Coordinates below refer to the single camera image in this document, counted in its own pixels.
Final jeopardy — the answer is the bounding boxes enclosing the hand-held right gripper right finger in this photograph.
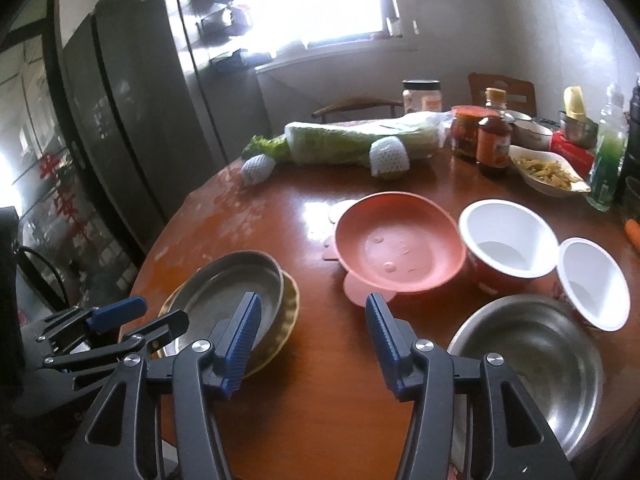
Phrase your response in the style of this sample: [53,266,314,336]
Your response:
[365,292,576,480]

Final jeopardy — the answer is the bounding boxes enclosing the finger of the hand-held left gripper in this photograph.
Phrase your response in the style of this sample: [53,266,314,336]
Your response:
[42,309,190,395]
[37,296,148,355]

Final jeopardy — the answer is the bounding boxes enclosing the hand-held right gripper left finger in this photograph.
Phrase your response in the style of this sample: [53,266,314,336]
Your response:
[55,292,263,480]

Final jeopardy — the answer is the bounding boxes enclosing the yellow rimmed plate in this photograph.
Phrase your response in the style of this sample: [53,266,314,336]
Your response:
[239,267,301,379]

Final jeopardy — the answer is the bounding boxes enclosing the shallow steel plate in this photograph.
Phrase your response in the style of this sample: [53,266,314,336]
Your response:
[159,251,286,357]

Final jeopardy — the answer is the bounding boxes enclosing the pink plastic bowl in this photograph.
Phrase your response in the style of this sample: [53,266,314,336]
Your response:
[322,192,468,308]

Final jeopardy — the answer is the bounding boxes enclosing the large steel bowl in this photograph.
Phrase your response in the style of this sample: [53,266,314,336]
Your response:
[446,294,606,461]

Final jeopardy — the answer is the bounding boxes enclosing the large white paper bowl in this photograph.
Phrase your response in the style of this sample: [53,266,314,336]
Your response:
[457,200,560,297]

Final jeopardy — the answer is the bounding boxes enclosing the small white paper bowl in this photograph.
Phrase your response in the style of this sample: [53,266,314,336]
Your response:
[552,237,632,332]

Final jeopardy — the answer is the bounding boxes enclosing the red paper decoration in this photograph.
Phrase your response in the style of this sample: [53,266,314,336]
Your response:
[37,152,90,242]

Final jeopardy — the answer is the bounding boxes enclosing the fruit in white foam net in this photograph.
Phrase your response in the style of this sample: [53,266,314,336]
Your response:
[240,155,278,189]
[369,137,412,181]

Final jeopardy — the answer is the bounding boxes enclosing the green lettuce leaves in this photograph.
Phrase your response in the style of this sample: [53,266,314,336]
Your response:
[242,135,292,163]

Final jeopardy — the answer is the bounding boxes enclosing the grey refrigerator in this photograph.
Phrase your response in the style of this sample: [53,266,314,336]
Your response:
[54,0,232,257]

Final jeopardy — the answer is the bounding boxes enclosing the napa cabbage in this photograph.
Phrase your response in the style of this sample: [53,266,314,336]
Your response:
[284,112,448,166]

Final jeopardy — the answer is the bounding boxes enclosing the brown sauce bottle orange label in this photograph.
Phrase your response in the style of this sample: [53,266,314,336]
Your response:
[476,115,513,179]

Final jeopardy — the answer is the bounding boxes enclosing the sauce jar with red lid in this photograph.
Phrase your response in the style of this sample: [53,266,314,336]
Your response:
[450,105,488,162]

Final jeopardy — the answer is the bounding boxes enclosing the white dish with food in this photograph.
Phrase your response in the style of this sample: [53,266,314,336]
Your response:
[509,145,592,197]

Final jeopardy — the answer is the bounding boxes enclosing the plastic jar with black lid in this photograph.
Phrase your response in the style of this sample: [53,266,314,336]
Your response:
[401,79,443,115]

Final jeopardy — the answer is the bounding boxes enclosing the white ceramic bowl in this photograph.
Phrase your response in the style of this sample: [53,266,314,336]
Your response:
[512,119,554,150]

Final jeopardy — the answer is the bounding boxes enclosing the red tissue box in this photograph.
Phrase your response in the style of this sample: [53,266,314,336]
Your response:
[550,130,596,176]

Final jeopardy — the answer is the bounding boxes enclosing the bottle with orange cap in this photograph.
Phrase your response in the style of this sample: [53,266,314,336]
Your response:
[484,87,509,117]

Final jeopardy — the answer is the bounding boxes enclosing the wooden chair with slotted back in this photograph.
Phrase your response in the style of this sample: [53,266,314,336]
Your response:
[467,72,537,118]

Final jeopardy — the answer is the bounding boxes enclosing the clear bottle with green liquid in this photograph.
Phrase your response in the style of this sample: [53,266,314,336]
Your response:
[586,84,629,212]

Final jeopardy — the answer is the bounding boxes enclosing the steel cup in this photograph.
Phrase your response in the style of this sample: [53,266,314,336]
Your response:
[558,110,599,150]

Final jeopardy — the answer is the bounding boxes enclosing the clear plastic cup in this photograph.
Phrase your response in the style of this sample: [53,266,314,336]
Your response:
[622,175,640,221]

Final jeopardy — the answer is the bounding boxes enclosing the yellow plastic utensil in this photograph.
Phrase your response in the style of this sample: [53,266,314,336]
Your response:
[563,86,586,120]

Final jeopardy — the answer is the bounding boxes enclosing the black thermos flask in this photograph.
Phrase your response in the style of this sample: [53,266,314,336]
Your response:
[620,74,640,181]

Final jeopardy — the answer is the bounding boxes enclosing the black cable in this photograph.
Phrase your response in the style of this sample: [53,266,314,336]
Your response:
[17,245,69,312]

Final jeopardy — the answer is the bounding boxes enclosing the cluttered wire shelf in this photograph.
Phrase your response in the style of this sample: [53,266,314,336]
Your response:
[170,0,262,68]

